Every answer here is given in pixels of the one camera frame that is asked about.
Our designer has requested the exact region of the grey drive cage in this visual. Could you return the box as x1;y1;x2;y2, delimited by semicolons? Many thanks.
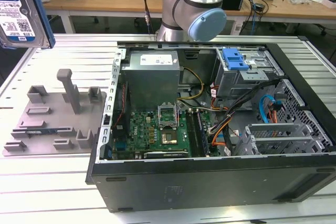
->
214;47;285;99

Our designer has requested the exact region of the metal socket cover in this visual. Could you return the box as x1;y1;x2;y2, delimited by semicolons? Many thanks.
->
156;102;180;130

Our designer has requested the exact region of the blue data wire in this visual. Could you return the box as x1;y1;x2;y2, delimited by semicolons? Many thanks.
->
258;94;279;125

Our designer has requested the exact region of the black graphics card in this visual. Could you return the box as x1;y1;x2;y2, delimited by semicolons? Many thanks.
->
143;150;190;159

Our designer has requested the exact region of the wooden desk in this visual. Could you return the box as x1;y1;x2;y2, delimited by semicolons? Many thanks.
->
40;0;336;35

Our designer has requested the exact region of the grey parts rack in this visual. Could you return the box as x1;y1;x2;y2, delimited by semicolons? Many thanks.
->
2;68;108;157

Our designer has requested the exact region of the orange wire loop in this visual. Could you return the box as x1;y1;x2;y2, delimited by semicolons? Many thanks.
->
211;126;227;147

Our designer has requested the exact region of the RAM stick in slot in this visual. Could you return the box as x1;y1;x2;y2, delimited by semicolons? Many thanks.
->
196;110;211;155

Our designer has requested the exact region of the black RAM slot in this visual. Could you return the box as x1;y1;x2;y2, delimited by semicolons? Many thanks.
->
191;109;204;157
185;109;198;157

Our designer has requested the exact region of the silver disk bay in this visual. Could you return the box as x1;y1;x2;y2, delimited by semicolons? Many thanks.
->
235;122;332;156

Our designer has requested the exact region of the orange black power wire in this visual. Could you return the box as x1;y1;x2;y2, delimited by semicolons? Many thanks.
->
267;92;286;124

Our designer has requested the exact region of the green motherboard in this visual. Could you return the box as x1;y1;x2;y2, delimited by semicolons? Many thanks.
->
111;108;220;161

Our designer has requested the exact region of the black PC case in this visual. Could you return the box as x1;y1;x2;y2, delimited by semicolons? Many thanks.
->
85;40;336;213

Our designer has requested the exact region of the blue plastic drive latch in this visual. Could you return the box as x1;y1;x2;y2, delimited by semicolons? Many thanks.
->
222;47;249;71

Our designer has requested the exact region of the CPU socket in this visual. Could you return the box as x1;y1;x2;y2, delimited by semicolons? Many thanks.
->
160;127;180;146

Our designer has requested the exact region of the black sleeved wire bundle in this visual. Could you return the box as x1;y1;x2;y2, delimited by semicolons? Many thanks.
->
209;79;286;135

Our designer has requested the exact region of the RAM stick on rack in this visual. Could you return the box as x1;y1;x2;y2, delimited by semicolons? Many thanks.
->
26;129;57;135

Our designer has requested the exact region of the yellow wire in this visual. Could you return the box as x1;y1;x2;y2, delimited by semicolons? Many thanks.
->
178;67;206;102

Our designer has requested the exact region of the hard disk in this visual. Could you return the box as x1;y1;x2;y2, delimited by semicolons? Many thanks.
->
0;0;56;49

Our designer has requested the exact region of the grey power supply unit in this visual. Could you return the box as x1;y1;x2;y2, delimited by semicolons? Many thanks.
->
120;50;181;104

